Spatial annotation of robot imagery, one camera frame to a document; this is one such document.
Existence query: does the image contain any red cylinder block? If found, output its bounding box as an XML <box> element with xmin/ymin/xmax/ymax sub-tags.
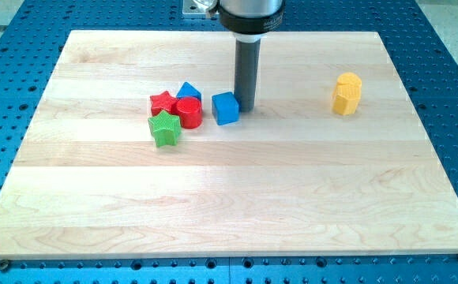
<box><xmin>176</xmin><ymin>96</ymin><xmax>202</xmax><ymax>129</ymax></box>

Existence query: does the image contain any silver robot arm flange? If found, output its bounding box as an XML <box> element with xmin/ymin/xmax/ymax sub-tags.
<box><xmin>205</xmin><ymin>0</ymin><xmax>286</xmax><ymax>35</ymax></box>

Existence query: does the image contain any light wooden board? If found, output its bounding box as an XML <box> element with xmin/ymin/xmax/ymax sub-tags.
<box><xmin>0</xmin><ymin>30</ymin><xmax>458</xmax><ymax>260</ymax></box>

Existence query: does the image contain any blue triangle block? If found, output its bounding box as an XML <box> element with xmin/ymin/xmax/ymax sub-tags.
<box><xmin>176</xmin><ymin>81</ymin><xmax>202</xmax><ymax>101</ymax></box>

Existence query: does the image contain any yellow cylinder block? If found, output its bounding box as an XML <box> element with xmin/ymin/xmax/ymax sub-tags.
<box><xmin>336</xmin><ymin>72</ymin><xmax>362</xmax><ymax>88</ymax></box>

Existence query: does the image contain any red star block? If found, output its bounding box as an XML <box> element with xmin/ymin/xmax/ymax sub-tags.
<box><xmin>150</xmin><ymin>91</ymin><xmax>178</xmax><ymax>116</ymax></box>

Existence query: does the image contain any silver metal mounting plate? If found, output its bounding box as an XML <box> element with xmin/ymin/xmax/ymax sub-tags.
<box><xmin>181</xmin><ymin>0</ymin><xmax>215</xmax><ymax>18</ymax></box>

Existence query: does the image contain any blue cube block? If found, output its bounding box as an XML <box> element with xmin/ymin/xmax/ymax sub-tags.
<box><xmin>212</xmin><ymin>92</ymin><xmax>239</xmax><ymax>125</ymax></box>

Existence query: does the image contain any left board stop screw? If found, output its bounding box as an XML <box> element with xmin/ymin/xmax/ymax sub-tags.
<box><xmin>0</xmin><ymin>260</ymin><xmax>11</xmax><ymax>271</ymax></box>

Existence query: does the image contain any green star block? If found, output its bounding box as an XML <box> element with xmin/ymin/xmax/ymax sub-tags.
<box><xmin>148</xmin><ymin>110</ymin><xmax>182</xmax><ymax>148</ymax></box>

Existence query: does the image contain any yellow pentagon block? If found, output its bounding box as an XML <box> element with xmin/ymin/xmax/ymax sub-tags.
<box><xmin>332</xmin><ymin>84</ymin><xmax>361</xmax><ymax>115</ymax></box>

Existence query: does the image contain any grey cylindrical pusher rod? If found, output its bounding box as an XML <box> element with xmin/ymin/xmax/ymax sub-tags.
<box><xmin>234</xmin><ymin>33</ymin><xmax>262</xmax><ymax>113</ymax></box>

